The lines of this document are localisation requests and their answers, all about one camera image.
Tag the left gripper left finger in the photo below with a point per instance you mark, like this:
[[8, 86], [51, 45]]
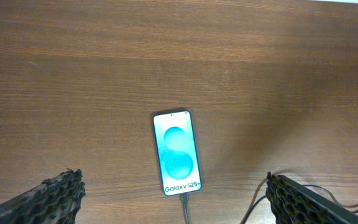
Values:
[[55, 200]]

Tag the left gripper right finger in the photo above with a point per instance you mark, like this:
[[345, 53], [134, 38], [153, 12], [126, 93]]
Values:
[[293, 203]]

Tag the blue screen Galaxy smartphone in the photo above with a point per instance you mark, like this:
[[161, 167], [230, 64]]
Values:
[[177, 152]]

